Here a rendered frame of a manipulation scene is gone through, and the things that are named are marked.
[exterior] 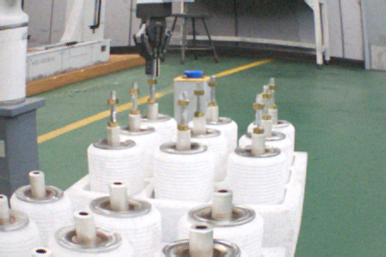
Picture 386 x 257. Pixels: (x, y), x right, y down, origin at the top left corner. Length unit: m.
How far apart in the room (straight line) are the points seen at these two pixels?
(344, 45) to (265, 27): 0.90
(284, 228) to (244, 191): 0.10
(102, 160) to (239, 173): 0.22
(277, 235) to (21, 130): 0.58
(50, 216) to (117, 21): 6.00
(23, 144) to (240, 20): 5.04
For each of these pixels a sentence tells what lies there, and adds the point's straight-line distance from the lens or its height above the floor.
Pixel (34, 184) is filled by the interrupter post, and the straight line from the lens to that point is 0.72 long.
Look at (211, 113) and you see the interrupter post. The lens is 1.19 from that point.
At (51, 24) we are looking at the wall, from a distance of 7.19.
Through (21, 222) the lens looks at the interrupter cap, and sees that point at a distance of 0.63.
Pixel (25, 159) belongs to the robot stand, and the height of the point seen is 0.18.
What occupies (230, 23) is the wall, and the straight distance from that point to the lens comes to 6.14.
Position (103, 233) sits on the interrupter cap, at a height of 0.25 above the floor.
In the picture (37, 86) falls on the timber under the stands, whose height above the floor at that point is 0.05.
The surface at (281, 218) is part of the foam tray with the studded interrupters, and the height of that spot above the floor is 0.17.
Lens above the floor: 0.47
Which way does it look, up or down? 11 degrees down
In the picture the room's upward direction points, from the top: straight up
